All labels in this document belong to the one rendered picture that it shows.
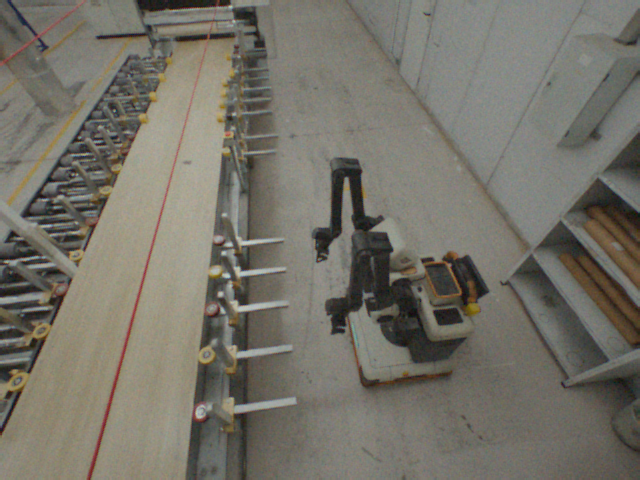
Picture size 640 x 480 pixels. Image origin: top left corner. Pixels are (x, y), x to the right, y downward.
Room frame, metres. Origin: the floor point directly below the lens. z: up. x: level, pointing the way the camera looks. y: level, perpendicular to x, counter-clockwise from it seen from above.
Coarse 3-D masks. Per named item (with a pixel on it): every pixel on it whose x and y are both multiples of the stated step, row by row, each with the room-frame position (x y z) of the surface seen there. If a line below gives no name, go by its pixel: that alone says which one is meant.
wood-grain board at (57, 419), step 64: (192, 64) 4.16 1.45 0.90; (192, 128) 2.64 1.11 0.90; (128, 192) 1.77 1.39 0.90; (192, 192) 1.74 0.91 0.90; (128, 256) 1.16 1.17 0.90; (192, 256) 1.14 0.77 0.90; (64, 320) 0.74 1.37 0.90; (128, 320) 0.73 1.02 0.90; (192, 320) 0.71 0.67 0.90; (64, 384) 0.41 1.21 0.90; (128, 384) 0.40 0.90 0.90; (192, 384) 0.39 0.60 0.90; (0, 448) 0.18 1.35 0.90; (64, 448) 0.16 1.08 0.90; (128, 448) 0.15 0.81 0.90
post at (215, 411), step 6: (210, 408) 0.24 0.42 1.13; (216, 408) 0.25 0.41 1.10; (222, 408) 0.27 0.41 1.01; (210, 414) 0.23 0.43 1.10; (216, 414) 0.23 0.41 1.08; (222, 414) 0.24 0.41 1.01; (228, 414) 0.26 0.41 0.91; (216, 420) 0.23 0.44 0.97; (222, 420) 0.23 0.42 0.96; (228, 420) 0.24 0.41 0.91
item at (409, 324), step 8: (368, 312) 0.81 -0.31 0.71; (400, 312) 0.82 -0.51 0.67; (400, 320) 0.73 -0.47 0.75; (408, 320) 0.73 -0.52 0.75; (416, 320) 0.73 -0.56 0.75; (400, 328) 0.68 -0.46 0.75; (408, 328) 0.68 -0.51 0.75; (416, 328) 0.68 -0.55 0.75; (400, 336) 0.67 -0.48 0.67; (408, 336) 0.68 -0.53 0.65
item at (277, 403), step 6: (258, 402) 0.32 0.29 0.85; (264, 402) 0.31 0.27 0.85; (270, 402) 0.31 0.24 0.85; (276, 402) 0.31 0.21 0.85; (282, 402) 0.31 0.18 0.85; (288, 402) 0.31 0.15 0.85; (294, 402) 0.31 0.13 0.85; (234, 408) 0.29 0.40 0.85; (240, 408) 0.29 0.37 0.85; (246, 408) 0.29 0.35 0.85; (252, 408) 0.29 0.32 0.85; (258, 408) 0.29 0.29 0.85; (264, 408) 0.29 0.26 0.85; (270, 408) 0.29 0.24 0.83
